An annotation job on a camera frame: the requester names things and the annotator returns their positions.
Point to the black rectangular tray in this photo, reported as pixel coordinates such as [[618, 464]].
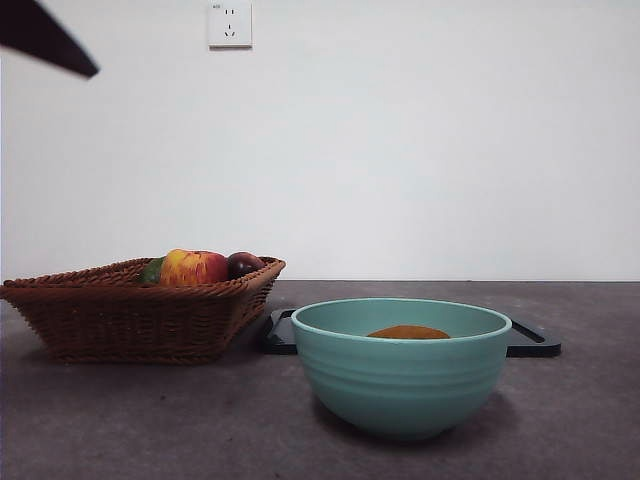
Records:
[[280, 340]]

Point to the dark red plum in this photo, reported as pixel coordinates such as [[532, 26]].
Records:
[[243, 265]]

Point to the red and yellow apple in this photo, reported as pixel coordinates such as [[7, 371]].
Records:
[[192, 267]]

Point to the teal ribbed bowl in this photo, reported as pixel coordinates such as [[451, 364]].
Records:
[[400, 380]]

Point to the green fruit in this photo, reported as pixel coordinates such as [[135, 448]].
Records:
[[151, 271]]

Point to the brown wicker basket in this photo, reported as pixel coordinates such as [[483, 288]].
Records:
[[125, 320]]

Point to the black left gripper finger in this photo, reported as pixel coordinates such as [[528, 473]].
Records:
[[35, 30]]

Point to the white wall power socket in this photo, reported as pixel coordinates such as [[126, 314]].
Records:
[[230, 27]]

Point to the brown kiwifruit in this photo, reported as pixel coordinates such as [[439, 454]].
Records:
[[407, 333]]

